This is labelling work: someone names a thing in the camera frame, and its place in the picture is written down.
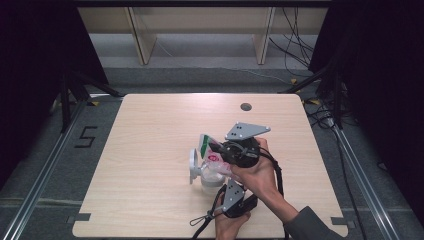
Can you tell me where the white and red plastic bag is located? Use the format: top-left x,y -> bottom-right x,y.
198,133 -> 235,178

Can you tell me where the light wooden shelf unit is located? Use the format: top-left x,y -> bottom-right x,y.
77,6 -> 329,67

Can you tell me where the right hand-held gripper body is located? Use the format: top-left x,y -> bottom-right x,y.
218,121 -> 272,169

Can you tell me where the black metal stand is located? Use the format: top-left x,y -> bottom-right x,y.
59,68 -> 125,134
279,58 -> 345,130

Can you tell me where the person's right hand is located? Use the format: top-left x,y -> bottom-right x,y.
229,137 -> 282,203

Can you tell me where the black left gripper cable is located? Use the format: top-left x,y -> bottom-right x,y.
189,184 -> 228,240

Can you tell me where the black curtain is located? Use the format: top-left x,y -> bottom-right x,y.
0,0 -> 110,189
308,0 -> 424,233

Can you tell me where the aluminium floor rail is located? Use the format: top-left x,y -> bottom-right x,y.
0,99 -> 88,240
332,125 -> 405,240

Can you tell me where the bundle of black hanging cables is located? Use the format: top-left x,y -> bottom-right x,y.
268,6 -> 317,69

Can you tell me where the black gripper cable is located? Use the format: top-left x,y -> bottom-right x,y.
259,148 -> 290,240
189,184 -> 228,240

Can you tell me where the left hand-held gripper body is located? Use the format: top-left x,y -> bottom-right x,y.
219,178 -> 259,220

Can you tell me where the black floor cable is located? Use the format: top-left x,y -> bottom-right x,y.
304,99 -> 366,240

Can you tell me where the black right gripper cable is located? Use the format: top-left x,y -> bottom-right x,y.
259,148 -> 290,240

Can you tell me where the person's left hand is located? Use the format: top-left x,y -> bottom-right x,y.
213,194 -> 252,240

